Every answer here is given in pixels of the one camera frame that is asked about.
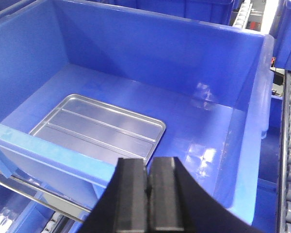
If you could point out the grey roller conveyor rail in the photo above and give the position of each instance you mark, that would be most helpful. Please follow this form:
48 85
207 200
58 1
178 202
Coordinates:
283 219

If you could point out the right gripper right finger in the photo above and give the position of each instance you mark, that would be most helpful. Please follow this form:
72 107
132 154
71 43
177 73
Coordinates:
178 204

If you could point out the large blue plastic box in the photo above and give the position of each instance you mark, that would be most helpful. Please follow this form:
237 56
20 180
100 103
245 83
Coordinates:
209 83

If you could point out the small silver metal tray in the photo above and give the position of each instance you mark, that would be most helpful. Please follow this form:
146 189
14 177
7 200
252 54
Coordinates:
100 130

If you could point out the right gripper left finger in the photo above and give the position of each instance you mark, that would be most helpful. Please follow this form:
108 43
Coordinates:
123 206

